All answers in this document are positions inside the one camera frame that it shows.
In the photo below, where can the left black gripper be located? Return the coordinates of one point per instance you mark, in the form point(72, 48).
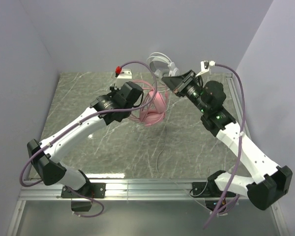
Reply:
point(123, 96)

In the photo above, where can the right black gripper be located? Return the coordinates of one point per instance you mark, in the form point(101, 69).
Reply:
point(183, 81)

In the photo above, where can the pink headphones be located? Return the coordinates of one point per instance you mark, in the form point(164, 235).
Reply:
point(155, 111)

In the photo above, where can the white headphones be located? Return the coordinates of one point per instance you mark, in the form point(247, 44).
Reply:
point(162, 65)

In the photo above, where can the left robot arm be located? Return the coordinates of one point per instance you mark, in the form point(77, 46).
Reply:
point(46, 155)

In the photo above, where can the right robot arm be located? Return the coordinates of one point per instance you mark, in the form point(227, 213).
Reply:
point(268, 181)

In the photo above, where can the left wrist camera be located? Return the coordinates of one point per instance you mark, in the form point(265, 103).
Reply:
point(122, 76)

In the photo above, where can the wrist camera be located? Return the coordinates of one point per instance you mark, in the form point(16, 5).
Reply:
point(205, 67)
point(122, 76)

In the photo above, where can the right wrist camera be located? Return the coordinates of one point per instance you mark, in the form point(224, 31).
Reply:
point(205, 67)

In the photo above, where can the right aluminium rail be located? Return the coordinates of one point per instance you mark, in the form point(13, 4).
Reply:
point(235, 97)

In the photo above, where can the aluminium rail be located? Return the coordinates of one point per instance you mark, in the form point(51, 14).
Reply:
point(121, 189)
point(235, 97)

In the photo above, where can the front aluminium rail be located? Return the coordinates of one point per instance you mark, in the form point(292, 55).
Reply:
point(121, 189)

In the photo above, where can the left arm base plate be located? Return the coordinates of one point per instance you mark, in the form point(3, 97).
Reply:
point(91, 190)

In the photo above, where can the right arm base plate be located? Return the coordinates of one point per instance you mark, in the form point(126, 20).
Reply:
point(200, 189)

